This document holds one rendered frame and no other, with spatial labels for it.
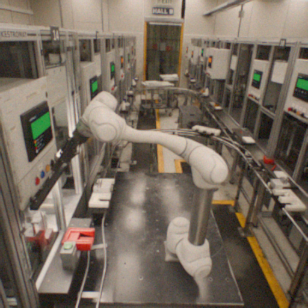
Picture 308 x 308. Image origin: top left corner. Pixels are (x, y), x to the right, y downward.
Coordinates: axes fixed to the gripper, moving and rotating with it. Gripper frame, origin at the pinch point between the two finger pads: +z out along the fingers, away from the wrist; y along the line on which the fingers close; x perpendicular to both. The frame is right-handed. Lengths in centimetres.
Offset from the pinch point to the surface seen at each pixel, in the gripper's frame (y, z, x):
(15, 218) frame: 20.7, 16.2, -13.3
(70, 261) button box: 23, 37, 25
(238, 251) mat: 22, 15, 219
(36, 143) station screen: 1.1, -7.1, -15.0
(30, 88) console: -11.3, -23.2, -24.8
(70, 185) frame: -51, 43, 52
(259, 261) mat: 42, 6, 223
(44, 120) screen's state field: -10.1, -13.9, -12.9
